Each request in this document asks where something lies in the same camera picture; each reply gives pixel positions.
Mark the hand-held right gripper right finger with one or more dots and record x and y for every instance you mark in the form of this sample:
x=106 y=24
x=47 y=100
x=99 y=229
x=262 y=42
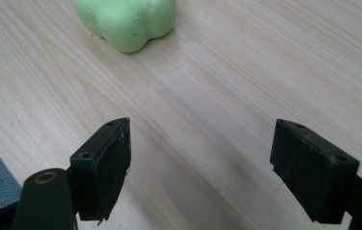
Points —
x=313 y=172

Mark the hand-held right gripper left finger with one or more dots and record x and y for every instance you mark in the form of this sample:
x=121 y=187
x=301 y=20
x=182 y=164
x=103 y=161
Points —
x=101 y=172

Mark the light green clay lump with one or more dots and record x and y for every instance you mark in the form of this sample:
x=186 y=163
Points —
x=126 y=22

